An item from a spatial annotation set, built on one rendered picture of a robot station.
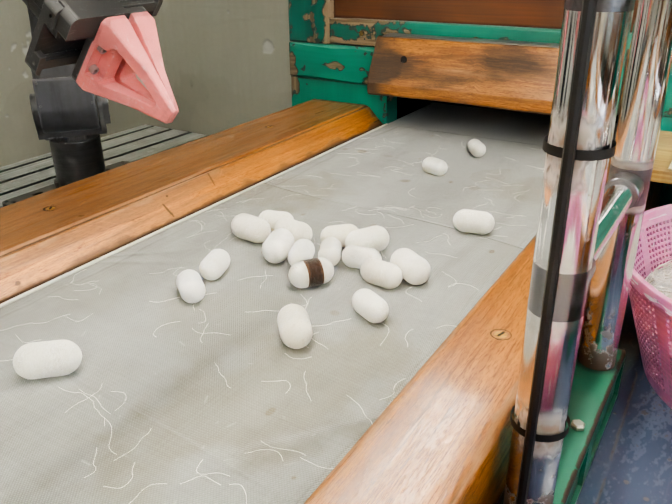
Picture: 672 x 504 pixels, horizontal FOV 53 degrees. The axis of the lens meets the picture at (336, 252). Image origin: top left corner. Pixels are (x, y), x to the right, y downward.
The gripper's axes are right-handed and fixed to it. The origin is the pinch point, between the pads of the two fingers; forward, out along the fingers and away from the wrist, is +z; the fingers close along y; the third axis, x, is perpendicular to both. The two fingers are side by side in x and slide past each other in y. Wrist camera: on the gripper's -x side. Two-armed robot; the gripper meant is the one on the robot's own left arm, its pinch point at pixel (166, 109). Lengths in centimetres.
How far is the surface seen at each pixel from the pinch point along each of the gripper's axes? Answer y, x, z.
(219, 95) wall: 139, 105, -66
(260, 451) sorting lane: -16.3, -4.5, 23.2
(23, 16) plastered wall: 122, 135, -139
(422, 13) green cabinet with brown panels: 45.8, -2.0, -1.9
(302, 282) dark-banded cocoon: -1.5, -0.3, 16.9
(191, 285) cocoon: -6.9, 2.7, 12.2
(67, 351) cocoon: -16.9, 2.7, 11.8
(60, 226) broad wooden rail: -5.8, 11.7, 0.2
